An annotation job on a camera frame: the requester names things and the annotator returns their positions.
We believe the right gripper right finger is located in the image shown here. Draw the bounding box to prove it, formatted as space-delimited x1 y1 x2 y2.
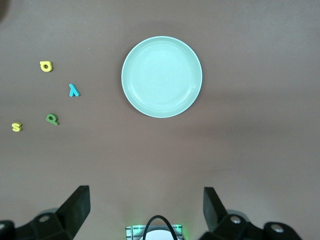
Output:
199 186 305 240

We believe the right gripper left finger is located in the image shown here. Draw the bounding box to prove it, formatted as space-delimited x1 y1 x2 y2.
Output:
0 185 91 240

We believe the green foam letter p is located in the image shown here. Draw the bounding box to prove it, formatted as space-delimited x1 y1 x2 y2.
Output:
45 113 60 126

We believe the teal foam letter y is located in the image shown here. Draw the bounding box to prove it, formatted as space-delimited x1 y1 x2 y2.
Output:
68 83 81 98

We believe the yellow foam letter a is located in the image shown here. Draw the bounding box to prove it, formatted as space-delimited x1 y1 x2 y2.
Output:
39 60 54 73

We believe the brown table cover sheet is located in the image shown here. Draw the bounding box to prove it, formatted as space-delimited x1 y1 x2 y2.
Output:
0 0 320 240

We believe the mint green plate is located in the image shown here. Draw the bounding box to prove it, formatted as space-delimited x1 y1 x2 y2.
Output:
121 35 203 119

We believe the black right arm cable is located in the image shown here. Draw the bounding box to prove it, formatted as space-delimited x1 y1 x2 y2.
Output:
142 215 181 240

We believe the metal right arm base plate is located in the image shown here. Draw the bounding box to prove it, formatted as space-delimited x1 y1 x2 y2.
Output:
124 224 184 240

